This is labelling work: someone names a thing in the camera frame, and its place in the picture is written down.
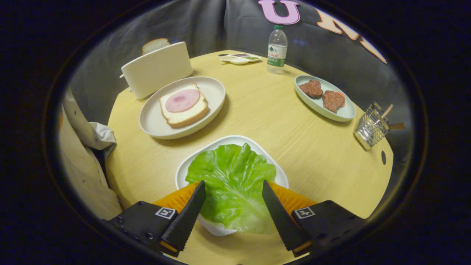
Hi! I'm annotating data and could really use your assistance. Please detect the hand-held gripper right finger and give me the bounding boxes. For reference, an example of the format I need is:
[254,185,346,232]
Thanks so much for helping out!
[262,180,367,258]

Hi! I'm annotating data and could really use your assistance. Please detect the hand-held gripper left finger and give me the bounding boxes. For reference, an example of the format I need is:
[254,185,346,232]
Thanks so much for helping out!
[101,180,207,258]

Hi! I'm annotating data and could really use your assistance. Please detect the green lettuce leaf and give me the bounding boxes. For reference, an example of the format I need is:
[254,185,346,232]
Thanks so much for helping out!
[185,143,277,234]

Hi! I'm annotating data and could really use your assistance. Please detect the plain white bread slice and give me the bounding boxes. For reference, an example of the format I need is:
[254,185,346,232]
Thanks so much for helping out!
[142,38,171,56]

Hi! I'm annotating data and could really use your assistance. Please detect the white square plate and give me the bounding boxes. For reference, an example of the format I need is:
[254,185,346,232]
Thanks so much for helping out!
[175,135,290,237]

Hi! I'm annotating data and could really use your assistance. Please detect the bread slice under ham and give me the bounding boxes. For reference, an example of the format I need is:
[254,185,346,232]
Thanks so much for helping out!
[159,83,210,129]

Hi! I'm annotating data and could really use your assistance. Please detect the person's beige clothing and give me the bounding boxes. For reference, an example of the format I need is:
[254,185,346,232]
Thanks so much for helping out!
[58,86,123,221]

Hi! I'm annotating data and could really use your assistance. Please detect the pink ham slice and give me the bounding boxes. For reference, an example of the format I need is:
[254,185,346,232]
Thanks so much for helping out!
[165,89,201,113]

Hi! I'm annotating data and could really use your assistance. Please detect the pale green oval plate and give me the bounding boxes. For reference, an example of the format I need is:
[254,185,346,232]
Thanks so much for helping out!
[294,75,357,123]

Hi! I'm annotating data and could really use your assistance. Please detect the metal mesh utensil holder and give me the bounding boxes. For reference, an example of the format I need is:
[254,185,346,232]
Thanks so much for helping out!
[354,102,391,151]

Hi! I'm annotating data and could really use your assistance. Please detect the brown fried meat piece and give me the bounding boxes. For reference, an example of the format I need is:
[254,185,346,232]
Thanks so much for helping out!
[298,80,324,99]
[322,90,346,114]

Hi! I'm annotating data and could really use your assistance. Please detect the round beige plate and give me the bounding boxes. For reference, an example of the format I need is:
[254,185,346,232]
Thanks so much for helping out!
[139,76,226,140]

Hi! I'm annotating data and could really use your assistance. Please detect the white toaster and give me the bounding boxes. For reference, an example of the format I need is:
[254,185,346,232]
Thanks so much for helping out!
[120,42,194,100]

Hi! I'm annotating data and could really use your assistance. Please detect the white divided condiment dish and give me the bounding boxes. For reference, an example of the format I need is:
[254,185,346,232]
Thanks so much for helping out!
[219,53,263,66]

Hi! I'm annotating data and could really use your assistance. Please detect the clear plastic water bottle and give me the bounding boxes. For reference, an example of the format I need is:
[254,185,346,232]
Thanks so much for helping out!
[267,25,288,74]

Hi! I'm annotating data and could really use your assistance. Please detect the black backdrop cloth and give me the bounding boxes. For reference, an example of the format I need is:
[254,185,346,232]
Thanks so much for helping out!
[70,0,413,155]

